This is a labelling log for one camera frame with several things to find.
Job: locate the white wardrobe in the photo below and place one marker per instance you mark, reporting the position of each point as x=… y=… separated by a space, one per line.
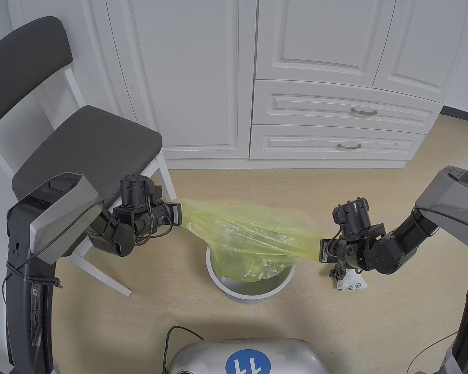
x=195 y=72

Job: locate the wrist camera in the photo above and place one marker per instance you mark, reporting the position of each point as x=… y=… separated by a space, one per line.
x=156 y=192
x=338 y=213

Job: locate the white chair grey cushions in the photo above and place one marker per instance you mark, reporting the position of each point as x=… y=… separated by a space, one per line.
x=85 y=146

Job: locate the crumpled black plastic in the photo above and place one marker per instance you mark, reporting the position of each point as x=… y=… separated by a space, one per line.
x=338 y=273

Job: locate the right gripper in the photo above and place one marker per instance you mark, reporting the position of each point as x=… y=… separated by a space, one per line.
x=341 y=251

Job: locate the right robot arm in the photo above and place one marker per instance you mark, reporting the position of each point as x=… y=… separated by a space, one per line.
x=444 y=201

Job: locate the yellow plastic bag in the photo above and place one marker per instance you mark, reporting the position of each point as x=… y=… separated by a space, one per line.
x=249 y=224

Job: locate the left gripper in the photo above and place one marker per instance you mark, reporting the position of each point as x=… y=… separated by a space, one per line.
x=165 y=214

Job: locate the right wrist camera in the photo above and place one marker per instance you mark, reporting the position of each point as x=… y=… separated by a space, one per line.
x=338 y=213

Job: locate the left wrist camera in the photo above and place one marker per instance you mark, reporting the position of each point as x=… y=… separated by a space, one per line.
x=156 y=192

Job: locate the white trash bin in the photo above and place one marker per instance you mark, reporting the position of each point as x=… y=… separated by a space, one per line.
x=257 y=291

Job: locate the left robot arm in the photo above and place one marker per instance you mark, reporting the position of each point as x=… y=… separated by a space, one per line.
x=62 y=208

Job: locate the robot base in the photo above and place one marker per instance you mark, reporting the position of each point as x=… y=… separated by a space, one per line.
x=249 y=357

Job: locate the white printed wrapper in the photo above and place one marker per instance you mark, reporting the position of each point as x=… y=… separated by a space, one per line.
x=355 y=283

